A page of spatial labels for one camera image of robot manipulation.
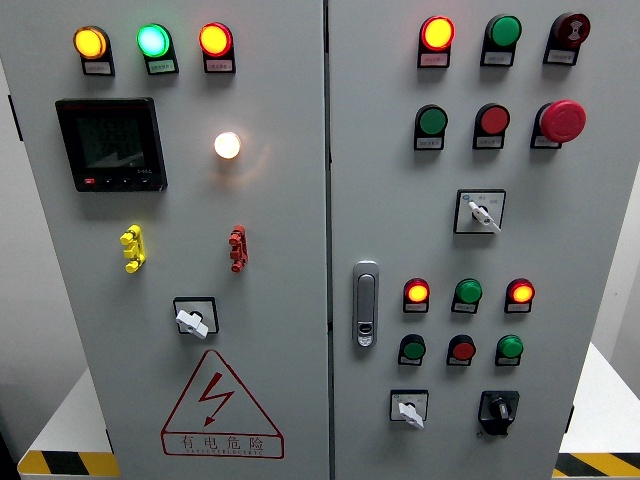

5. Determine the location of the black knob turn switch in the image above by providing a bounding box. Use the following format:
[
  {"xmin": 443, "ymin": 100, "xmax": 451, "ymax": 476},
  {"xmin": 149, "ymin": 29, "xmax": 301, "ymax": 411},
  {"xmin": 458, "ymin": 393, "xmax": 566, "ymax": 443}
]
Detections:
[{"xmin": 477, "ymin": 390, "xmax": 521, "ymax": 438}]

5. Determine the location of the pale grey cabinet door with display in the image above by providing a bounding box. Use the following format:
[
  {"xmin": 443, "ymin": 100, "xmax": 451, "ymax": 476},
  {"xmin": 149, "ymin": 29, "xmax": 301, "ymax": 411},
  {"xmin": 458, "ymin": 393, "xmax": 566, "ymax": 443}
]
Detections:
[{"xmin": 0, "ymin": 0, "xmax": 332, "ymax": 480}]

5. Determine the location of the silver door lock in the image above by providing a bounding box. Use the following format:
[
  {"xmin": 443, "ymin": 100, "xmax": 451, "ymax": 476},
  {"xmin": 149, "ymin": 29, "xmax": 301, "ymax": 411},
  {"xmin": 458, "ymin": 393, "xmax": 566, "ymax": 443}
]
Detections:
[{"xmin": 352, "ymin": 260, "xmax": 380, "ymax": 349}]

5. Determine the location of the pale grey cabinet door with lock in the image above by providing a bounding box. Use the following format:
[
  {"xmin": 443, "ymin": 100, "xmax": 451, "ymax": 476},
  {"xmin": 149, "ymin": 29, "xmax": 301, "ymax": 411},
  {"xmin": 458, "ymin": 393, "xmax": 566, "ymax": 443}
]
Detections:
[{"xmin": 325, "ymin": 0, "xmax": 640, "ymax": 480}]

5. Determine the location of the small red round lamp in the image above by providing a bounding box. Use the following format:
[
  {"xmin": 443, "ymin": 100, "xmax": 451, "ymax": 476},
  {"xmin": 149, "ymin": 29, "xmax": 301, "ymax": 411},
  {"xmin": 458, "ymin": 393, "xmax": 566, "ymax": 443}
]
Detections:
[
  {"xmin": 403, "ymin": 277, "xmax": 431, "ymax": 305},
  {"xmin": 505, "ymin": 277, "xmax": 537, "ymax": 305}
]

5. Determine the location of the white round lamp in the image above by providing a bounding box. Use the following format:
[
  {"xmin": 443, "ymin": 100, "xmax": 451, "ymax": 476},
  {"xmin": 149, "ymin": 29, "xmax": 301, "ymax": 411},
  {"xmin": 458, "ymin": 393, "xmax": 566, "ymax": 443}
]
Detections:
[{"xmin": 213, "ymin": 131, "xmax": 242, "ymax": 161}]

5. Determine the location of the small green push button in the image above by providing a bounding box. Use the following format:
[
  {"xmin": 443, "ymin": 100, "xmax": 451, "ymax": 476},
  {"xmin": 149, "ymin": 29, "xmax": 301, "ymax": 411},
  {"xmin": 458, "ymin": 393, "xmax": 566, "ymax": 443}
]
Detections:
[{"xmin": 399, "ymin": 333, "xmax": 428, "ymax": 362}]

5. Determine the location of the small green round lamp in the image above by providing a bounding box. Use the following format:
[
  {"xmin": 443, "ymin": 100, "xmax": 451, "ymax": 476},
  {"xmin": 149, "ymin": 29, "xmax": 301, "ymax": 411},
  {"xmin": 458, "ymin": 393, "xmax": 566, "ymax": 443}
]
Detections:
[
  {"xmin": 453, "ymin": 277, "xmax": 484, "ymax": 305},
  {"xmin": 496, "ymin": 334, "xmax": 525, "ymax": 360}
]

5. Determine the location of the large green push button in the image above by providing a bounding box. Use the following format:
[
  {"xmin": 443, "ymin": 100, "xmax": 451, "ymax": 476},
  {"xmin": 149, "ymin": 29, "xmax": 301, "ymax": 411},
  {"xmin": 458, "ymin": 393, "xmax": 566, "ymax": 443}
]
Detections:
[{"xmin": 414, "ymin": 103, "xmax": 450, "ymax": 137}]

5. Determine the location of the small red push button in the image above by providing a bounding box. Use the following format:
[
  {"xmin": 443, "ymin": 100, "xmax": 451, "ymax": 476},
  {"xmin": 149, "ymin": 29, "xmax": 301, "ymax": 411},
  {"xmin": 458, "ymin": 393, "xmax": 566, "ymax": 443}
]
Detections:
[{"xmin": 447, "ymin": 334, "xmax": 478, "ymax": 362}]

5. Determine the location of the red warning triangle sticker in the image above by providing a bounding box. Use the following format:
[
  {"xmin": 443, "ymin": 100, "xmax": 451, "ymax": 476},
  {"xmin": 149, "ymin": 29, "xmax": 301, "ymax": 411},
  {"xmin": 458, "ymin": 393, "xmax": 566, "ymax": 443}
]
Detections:
[{"xmin": 160, "ymin": 348, "xmax": 286, "ymax": 460}]

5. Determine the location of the large red push button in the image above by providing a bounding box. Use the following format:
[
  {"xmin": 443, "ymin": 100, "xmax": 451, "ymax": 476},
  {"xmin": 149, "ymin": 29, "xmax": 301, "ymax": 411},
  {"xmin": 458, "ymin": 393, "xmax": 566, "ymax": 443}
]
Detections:
[{"xmin": 474, "ymin": 103, "xmax": 512, "ymax": 137}]

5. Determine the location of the large red round lamp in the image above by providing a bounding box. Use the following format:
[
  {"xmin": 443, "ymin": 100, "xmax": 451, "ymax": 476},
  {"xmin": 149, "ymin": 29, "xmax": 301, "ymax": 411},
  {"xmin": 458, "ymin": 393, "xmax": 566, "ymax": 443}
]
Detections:
[
  {"xmin": 419, "ymin": 15, "xmax": 457, "ymax": 52},
  {"xmin": 198, "ymin": 22, "xmax": 234, "ymax": 58}
]

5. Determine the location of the black display meter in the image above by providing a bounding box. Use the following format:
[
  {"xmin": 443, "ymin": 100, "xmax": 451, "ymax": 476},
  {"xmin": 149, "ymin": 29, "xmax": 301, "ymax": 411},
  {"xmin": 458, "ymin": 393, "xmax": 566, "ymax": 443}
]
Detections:
[{"xmin": 55, "ymin": 97, "xmax": 169, "ymax": 193}]

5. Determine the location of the large lit green round lamp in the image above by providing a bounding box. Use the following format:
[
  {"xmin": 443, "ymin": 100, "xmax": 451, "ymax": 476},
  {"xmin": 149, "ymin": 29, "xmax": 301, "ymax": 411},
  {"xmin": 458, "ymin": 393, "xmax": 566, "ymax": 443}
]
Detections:
[{"xmin": 136, "ymin": 23, "xmax": 174, "ymax": 59}]

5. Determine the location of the large red stop button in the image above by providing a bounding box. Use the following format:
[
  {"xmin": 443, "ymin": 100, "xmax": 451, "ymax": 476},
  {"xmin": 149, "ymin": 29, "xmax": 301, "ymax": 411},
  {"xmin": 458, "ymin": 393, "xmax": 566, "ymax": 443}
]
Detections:
[{"xmin": 534, "ymin": 99, "xmax": 588, "ymax": 145}]

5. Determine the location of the yellow round lamp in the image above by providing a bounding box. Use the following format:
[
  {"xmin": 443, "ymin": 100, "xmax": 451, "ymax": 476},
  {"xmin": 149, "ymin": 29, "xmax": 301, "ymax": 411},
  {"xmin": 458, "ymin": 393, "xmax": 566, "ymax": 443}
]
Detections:
[{"xmin": 73, "ymin": 25, "xmax": 111, "ymax": 61}]

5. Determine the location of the dark red buzzer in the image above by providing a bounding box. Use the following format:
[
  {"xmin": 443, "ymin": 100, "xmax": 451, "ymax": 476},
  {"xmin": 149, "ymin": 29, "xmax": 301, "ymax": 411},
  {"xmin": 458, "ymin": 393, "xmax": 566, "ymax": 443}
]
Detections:
[{"xmin": 550, "ymin": 12, "xmax": 592, "ymax": 50}]

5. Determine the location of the black yellow striped tape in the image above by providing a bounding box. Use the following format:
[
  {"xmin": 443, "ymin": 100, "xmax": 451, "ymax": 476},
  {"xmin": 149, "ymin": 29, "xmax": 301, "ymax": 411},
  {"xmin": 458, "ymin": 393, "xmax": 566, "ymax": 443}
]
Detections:
[
  {"xmin": 552, "ymin": 452, "xmax": 640, "ymax": 478},
  {"xmin": 17, "ymin": 451, "xmax": 121, "ymax": 478}
]

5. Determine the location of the small red handle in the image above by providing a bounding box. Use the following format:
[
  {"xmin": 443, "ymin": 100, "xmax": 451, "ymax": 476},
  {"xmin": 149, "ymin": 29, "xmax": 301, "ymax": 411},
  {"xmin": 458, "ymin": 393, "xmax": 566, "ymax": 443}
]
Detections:
[{"xmin": 228, "ymin": 224, "xmax": 250, "ymax": 274}]

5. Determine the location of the long white handle turn switch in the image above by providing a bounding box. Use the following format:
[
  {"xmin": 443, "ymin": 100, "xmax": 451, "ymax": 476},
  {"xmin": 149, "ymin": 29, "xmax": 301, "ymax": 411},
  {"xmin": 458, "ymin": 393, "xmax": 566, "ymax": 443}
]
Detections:
[{"xmin": 453, "ymin": 188, "xmax": 507, "ymax": 236}]

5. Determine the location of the small yellow handle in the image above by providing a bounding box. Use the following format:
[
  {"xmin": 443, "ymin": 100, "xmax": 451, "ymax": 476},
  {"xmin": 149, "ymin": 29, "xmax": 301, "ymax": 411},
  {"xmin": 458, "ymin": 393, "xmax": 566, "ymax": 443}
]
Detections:
[{"xmin": 119, "ymin": 224, "xmax": 147, "ymax": 274}]

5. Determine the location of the small white handle turn switch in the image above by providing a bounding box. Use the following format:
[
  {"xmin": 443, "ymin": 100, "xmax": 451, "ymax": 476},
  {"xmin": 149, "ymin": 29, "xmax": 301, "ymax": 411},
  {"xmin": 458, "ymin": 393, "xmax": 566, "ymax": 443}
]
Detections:
[{"xmin": 389, "ymin": 389, "xmax": 430, "ymax": 430}]

